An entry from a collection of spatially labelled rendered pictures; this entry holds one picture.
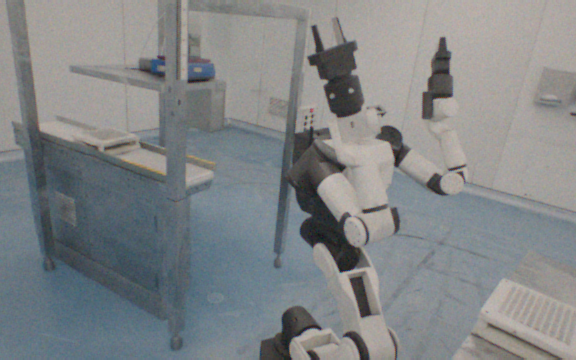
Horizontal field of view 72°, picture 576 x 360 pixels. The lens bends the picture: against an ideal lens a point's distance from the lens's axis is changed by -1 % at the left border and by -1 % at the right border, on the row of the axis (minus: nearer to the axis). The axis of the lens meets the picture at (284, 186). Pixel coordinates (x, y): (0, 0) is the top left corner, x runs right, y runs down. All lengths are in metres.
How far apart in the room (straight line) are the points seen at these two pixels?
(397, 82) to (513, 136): 1.47
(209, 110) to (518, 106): 3.77
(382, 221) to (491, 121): 4.10
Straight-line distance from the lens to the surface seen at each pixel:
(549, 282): 1.68
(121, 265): 2.45
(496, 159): 5.09
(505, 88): 4.99
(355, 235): 1.01
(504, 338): 1.25
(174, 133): 1.65
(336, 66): 0.97
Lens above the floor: 1.53
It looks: 21 degrees down
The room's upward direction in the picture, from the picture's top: 6 degrees clockwise
